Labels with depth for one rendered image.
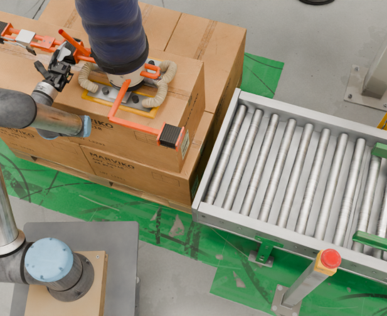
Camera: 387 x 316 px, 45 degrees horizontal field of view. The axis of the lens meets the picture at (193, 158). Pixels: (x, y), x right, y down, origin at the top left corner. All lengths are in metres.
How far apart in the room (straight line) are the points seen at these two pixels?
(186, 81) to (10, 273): 1.05
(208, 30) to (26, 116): 1.53
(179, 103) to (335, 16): 1.94
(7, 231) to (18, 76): 0.82
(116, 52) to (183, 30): 1.07
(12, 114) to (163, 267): 1.53
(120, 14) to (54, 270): 0.89
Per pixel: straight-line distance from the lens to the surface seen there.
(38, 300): 1.98
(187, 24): 2.82
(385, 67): 3.06
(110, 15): 1.63
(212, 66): 2.63
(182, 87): 2.06
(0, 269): 1.80
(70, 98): 2.12
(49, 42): 2.14
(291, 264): 2.77
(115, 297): 1.98
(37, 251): 1.74
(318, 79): 3.32
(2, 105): 1.47
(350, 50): 3.52
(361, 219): 2.34
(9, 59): 2.36
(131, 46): 1.78
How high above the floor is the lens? 2.67
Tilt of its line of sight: 65 degrees down
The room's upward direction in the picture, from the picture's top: 5 degrees counter-clockwise
